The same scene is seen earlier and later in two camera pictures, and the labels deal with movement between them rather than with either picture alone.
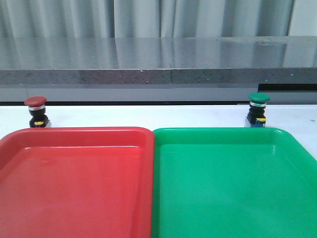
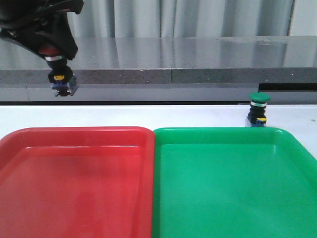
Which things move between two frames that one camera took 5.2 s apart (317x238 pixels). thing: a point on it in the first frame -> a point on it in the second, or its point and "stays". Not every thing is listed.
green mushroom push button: [256, 117] stays
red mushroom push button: [36, 109] -> [64, 84]
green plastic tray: [232, 182] stays
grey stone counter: [158, 69] stays
